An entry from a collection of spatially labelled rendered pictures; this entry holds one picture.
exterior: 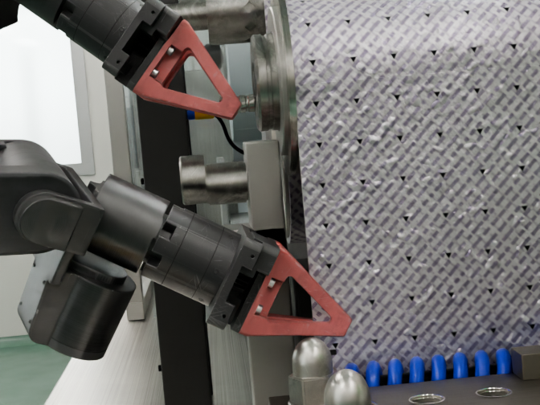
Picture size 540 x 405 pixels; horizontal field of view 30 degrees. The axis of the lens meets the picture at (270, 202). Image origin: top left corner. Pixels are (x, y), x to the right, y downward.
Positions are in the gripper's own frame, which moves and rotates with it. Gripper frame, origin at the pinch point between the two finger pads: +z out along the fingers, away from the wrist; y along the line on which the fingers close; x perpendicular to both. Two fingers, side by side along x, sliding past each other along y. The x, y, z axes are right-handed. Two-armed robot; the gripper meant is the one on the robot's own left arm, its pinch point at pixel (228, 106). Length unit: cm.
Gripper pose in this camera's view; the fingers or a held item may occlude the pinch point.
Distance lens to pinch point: 80.1
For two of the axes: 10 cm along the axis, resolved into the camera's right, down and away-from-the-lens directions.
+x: 5.7, -8.2, -0.1
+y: 0.1, 0.2, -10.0
